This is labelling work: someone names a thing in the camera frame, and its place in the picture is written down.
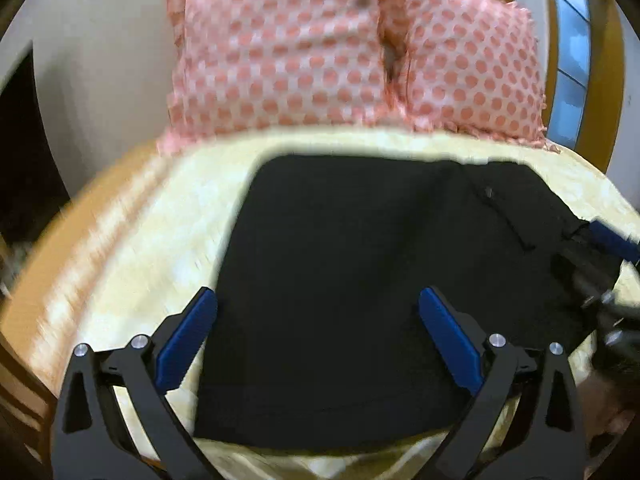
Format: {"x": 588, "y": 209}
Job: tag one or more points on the right polka dot pillow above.
{"x": 466, "y": 66}

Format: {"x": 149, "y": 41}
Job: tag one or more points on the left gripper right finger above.
{"x": 524, "y": 420}

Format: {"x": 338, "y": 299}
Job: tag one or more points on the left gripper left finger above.
{"x": 90, "y": 436}

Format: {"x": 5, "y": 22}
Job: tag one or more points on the left polka dot pillow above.
{"x": 255, "y": 64}

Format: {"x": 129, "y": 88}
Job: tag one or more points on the black pants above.
{"x": 318, "y": 343}

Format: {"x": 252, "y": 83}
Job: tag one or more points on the yellow floral bedsheet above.
{"x": 163, "y": 237}

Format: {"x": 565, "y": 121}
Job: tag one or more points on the wooden window frame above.
{"x": 582, "y": 52}

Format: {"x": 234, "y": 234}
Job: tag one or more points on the polka dot pillow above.
{"x": 466, "y": 66}
{"x": 255, "y": 64}

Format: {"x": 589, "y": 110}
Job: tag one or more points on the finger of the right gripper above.
{"x": 623, "y": 247}

